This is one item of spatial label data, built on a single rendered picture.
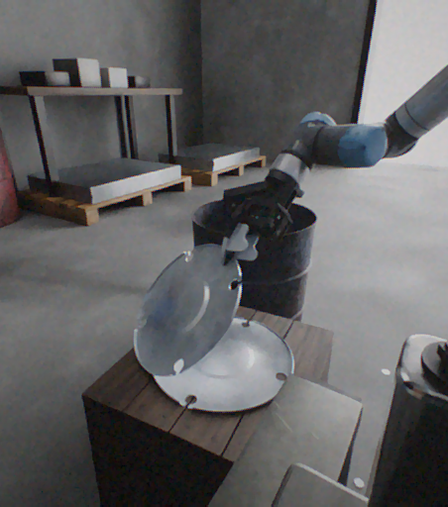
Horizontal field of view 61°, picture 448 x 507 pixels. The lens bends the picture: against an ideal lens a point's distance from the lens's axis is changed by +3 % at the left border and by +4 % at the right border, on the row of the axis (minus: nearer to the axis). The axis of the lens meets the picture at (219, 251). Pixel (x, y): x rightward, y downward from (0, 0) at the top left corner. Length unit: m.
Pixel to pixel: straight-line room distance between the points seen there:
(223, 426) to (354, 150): 0.52
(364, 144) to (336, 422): 0.51
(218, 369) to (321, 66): 4.31
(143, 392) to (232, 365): 0.18
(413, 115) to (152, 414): 0.70
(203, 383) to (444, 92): 0.66
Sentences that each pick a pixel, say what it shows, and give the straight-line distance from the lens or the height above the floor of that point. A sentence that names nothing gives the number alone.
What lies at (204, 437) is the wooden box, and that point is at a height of 0.35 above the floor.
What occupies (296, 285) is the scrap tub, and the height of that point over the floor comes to 0.29.
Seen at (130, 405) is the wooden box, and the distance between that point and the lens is 0.73.
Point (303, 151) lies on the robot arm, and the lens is 0.79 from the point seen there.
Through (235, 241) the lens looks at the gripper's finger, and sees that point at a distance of 0.74.
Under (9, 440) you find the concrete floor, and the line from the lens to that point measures 1.26.
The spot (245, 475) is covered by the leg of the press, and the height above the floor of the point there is 0.64.
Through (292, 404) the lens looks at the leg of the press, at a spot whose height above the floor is 0.64.
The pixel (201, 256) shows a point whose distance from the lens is 0.82.
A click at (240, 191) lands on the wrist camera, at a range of 0.80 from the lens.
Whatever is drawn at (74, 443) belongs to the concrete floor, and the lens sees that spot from 1.18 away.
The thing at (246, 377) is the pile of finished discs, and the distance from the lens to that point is 0.76.
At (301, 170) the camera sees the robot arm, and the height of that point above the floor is 0.71.
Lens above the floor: 0.86
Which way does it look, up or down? 24 degrees down
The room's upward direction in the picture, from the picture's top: straight up
